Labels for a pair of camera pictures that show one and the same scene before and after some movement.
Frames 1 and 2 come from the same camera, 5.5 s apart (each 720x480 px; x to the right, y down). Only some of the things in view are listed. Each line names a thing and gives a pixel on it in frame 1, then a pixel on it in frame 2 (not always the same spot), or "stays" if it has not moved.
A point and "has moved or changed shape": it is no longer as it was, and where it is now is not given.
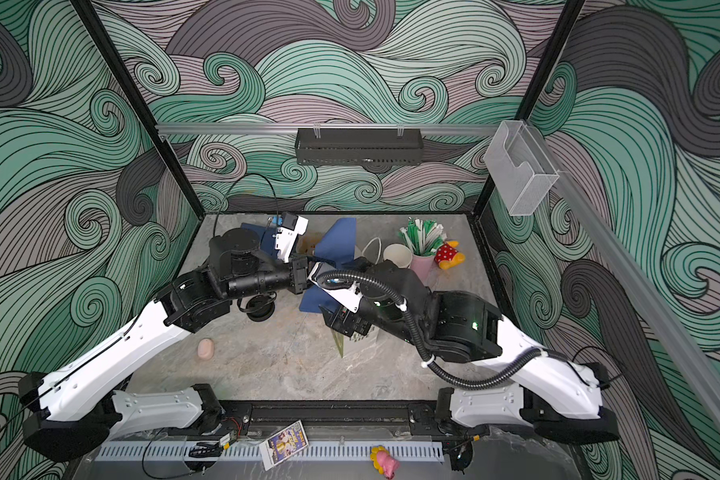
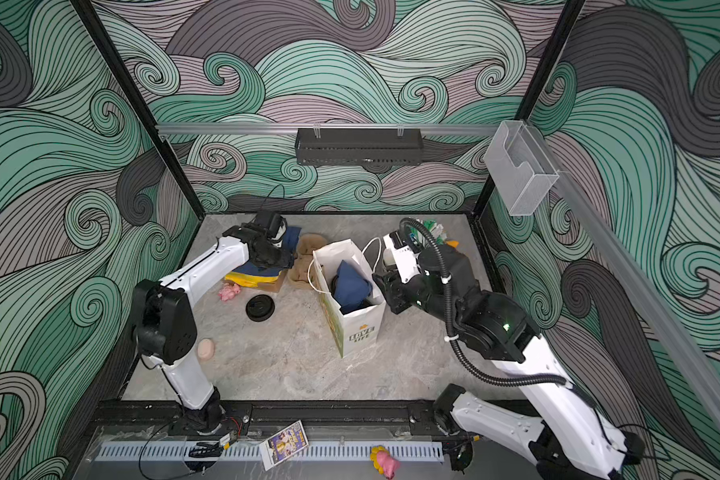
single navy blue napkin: (336, 242) has moved or changed shape
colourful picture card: (283, 445) stays
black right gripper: (351, 321) -> (399, 292)
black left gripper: (298, 270) -> (284, 261)
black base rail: (389, 417) stays
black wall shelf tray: (358, 147) stays
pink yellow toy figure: (383, 462) stays
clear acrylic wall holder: (521, 169) stays
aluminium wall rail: (328, 130) stays
